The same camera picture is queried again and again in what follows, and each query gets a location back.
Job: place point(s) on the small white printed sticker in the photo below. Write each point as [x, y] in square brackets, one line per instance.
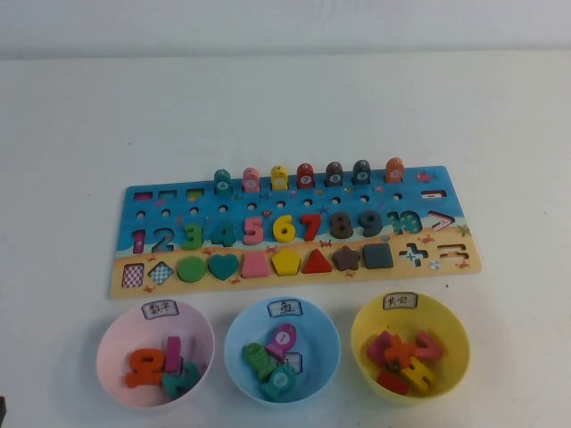
[296, 360]

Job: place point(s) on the green striped fish piece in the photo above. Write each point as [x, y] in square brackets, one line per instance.
[258, 361]

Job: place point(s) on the dark grey number nine piece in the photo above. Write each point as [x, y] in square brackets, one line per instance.
[377, 223]

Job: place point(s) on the teal number two piece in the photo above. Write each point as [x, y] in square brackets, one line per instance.
[189, 376]

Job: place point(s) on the pink number one piece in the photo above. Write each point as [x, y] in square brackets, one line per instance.
[172, 352]

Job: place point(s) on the orange plus sign piece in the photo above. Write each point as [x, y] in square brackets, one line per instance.
[399, 351]

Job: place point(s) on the yellow equals sign piece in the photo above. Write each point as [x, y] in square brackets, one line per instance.
[419, 379]

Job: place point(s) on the pink greater-than sign piece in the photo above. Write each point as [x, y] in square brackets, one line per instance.
[432, 350]

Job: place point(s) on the red number seven piece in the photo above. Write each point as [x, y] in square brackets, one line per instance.
[313, 225]

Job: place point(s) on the teal fish piece two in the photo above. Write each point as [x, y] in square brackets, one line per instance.
[278, 381]

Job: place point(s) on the brown number eight piece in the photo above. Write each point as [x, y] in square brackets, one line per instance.
[341, 223]

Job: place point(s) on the dark grey fish peg nine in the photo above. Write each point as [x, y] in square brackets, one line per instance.
[362, 168]

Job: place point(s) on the red rectangle piece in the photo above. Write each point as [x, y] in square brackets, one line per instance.
[392, 383]

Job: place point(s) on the teal fish peg four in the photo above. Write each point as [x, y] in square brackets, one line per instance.
[223, 178]

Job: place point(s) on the green number three piece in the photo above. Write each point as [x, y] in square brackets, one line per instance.
[195, 236]

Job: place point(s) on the yellow pentagon piece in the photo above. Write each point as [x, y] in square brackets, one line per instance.
[286, 264]

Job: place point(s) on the yellow fish peg six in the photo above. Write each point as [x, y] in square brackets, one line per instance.
[279, 174]

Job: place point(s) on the pink number five piece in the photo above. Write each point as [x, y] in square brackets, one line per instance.
[255, 232]

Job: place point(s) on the pink plastic bowl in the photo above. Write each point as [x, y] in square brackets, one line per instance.
[120, 330]

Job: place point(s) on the yellow number six piece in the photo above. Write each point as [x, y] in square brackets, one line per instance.
[278, 229]

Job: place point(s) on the red fish peg seven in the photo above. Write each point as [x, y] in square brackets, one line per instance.
[305, 171]

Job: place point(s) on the brown fish peg eight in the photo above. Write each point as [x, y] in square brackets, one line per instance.
[334, 170]

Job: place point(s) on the brown star piece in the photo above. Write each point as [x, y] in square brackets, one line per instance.
[346, 258]

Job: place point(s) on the dark grey square piece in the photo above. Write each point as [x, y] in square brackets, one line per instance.
[377, 257]

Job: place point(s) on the pink trapezoid piece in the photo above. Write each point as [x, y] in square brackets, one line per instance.
[255, 266]

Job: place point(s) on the teal number four piece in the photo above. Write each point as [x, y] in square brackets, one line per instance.
[227, 236]

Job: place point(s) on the white handwritten paper label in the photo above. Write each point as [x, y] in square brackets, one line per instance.
[400, 301]
[159, 310]
[286, 308]

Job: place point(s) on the pink fish peg five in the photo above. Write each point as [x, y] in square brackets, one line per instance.
[251, 176]

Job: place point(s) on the pink fish piece one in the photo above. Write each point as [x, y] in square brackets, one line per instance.
[282, 339]

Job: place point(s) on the yellow plastic bowl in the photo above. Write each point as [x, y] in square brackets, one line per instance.
[450, 330]

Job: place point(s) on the green circle piece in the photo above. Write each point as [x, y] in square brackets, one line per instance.
[192, 269]

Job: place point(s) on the teal heart piece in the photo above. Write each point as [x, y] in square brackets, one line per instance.
[223, 266]

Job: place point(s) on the dark object at edge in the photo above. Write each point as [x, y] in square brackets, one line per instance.
[2, 406]

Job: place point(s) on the blue plastic bowl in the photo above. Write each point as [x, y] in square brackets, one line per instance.
[321, 339]

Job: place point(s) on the red triangle piece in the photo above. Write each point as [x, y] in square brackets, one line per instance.
[317, 264]

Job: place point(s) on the pink flat shape piece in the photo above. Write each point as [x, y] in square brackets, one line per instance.
[375, 350]

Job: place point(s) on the orange fish peg ten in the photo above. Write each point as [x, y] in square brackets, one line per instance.
[394, 166]

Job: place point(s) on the colourful wooden puzzle board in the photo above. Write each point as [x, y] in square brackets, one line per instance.
[312, 203]

